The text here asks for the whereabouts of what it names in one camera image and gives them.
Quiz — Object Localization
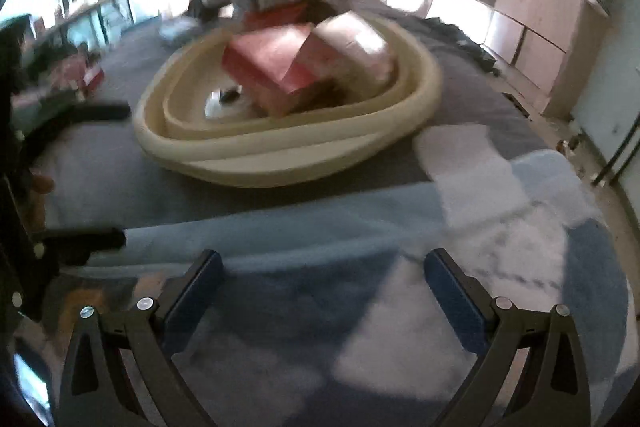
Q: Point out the blue white checkered blanket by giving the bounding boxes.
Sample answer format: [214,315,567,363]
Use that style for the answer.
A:
[29,123,632,427]

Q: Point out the red white cigarette box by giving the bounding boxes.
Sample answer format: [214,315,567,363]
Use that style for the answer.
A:
[295,11,397,101]

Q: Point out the red cigarette pack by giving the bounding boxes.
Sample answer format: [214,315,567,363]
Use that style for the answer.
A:
[221,24,332,118]

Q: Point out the black folding table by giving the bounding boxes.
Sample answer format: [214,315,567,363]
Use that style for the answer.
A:
[590,113,640,186]

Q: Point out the person's left hand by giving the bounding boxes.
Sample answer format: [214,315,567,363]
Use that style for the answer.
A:
[25,174,55,232]

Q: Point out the grey bed sheet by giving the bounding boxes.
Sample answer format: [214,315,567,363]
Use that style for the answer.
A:
[38,0,544,229]

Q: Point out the cream plastic basin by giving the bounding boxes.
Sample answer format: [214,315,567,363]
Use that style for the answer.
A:
[134,11,442,188]

